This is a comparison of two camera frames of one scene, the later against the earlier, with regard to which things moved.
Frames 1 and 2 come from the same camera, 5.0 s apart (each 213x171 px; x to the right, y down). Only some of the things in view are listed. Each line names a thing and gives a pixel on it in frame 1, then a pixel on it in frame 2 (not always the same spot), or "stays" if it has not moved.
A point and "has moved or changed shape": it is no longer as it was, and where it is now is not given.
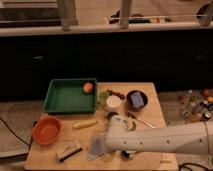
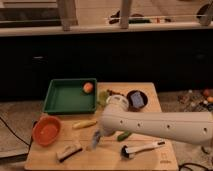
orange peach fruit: [88, 87] stays
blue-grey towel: [97, 147] has moved or changed shape
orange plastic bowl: [46, 129] stays
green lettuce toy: [102, 97] stays
